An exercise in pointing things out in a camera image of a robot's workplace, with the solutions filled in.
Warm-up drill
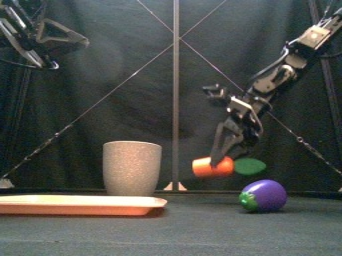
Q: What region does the purple toy eggplant green cap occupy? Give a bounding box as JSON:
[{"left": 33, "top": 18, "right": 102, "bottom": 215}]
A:
[{"left": 237, "top": 179, "right": 288, "bottom": 213}]

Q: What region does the grey speckled cup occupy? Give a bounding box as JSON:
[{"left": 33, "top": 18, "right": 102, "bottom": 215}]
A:
[{"left": 101, "top": 140, "right": 163, "bottom": 197}]

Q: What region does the dark side frame post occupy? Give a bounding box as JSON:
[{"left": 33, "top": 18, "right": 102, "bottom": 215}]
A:
[{"left": 307, "top": 0, "right": 342, "bottom": 158}]

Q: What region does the thin diagonal brace wire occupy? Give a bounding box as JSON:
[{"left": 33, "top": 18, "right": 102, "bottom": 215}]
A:
[
  {"left": 0, "top": 0, "right": 227, "bottom": 180},
  {"left": 135, "top": 0, "right": 342, "bottom": 176}
]

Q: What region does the grey vertical frame post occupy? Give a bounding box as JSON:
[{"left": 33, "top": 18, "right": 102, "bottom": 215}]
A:
[{"left": 171, "top": 0, "right": 181, "bottom": 184}]

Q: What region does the orange toy carrot green top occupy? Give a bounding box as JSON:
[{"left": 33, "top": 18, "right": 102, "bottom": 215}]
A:
[{"left": 191, "top": 155, "right": 267, "bottom": 179}]

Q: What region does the metal post foot bracket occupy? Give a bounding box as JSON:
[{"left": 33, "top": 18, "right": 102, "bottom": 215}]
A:
[{"left": 163, "top": 181, "right": 188, "bottom": 192}]

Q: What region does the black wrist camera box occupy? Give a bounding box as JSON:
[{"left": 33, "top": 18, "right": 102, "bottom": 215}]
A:
[{"left": 201, "top": 83, "right": 232, "bottom": 107}]

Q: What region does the metal corner bracket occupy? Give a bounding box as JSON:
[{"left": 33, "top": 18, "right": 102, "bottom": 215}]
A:
[{"left": 0, "top": 178, "right": 16, "bottom": 190}]

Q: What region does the pink rectangular plate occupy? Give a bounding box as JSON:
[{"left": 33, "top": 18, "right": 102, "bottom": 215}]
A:
[{"left": 0, "top": 194, "right": 169, "bottom": 217}]

